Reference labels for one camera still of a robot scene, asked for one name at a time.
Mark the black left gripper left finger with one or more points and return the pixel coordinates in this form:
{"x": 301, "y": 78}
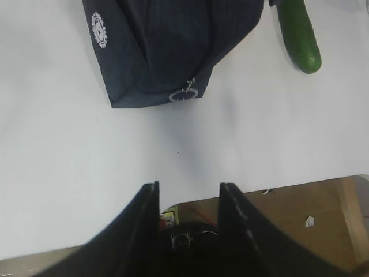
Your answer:
{"x": 123, "y": 246}

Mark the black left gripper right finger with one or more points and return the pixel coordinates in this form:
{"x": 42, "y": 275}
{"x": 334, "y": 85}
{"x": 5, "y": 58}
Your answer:
{"x": 254, "y": 246}

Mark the navy blue lunch bag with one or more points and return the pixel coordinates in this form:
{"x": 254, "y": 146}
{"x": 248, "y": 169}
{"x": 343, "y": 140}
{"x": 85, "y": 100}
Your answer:
{"x": 157, "y": 52}

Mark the green cucumber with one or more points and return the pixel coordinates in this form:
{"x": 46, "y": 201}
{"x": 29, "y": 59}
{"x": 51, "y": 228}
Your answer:
{"x": 298, "y": 35}

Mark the white paper scrap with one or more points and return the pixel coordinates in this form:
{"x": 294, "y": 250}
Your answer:
{"x": 310, "y": 222}

